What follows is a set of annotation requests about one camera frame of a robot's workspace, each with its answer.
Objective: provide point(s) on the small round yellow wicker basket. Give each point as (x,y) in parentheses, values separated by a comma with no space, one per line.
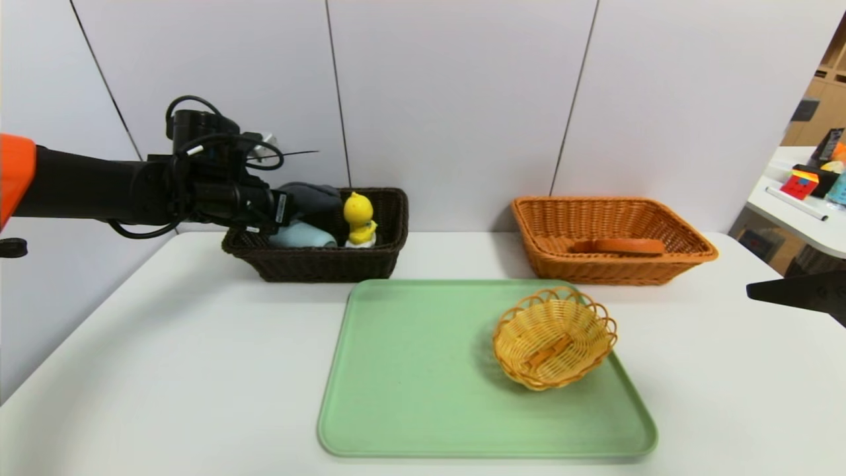
(552,337)

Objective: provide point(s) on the small black box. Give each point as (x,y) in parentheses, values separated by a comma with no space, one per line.
(827,184)

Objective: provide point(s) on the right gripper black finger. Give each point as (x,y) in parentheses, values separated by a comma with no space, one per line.
(806,291)

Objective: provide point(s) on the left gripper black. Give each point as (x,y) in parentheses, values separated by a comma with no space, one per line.
(282,208)

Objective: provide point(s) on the teal patterned item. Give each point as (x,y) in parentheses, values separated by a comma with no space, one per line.
(839,190)

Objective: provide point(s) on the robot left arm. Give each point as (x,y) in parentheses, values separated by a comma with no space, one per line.
(86,188)

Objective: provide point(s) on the wooden shelf unit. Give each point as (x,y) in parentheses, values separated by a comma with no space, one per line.
(826,112)

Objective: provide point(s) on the dark brown wicker basket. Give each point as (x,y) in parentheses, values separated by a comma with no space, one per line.
(330,264)

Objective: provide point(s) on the toy bread slice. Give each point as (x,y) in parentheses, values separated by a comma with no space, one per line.
(621,247)

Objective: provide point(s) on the red puzzle cube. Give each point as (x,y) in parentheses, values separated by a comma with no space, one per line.
(797,187)

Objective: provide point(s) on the yellow duck toy car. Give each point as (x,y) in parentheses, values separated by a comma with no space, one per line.
(359,211)

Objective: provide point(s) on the light green plastic tray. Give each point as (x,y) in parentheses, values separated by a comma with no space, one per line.
(436,370)

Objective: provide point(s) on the white marker pen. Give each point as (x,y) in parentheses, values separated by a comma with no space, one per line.
(796,204)

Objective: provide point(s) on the black zip tie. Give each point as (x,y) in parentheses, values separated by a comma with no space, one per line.
(291,154)

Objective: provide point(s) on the dark grey fabric pouch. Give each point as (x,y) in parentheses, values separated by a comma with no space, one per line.
(317,198)

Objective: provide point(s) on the orange ball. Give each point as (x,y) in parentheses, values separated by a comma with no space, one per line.
(841,153)

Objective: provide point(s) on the blue-grey plastic cup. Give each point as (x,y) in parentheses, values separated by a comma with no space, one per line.
(304,237)

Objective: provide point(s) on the orange rectangular wicker basket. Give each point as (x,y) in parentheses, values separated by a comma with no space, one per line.
(595,271)

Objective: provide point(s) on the white side table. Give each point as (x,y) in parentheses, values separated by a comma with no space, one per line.
(793,225)

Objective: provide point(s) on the black remote control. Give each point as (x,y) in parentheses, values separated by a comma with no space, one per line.
(830,145)

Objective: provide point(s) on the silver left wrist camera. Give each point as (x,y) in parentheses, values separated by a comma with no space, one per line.
(264,149)

